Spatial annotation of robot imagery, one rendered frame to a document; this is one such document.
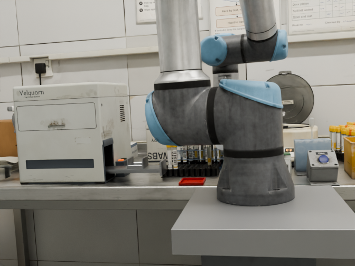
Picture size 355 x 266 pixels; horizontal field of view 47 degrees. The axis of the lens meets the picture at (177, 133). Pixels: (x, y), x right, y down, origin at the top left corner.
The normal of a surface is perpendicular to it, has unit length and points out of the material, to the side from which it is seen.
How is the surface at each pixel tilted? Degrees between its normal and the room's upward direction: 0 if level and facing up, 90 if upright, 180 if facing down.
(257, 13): 136
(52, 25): 90
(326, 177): 120
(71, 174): 90
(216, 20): 94
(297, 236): 90
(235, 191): 73
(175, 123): 98
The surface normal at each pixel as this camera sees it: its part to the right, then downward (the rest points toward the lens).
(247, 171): -0.34, -0.20
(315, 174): -0.14, 0.58
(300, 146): -0.15, 0.10
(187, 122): -0.33, 0.25
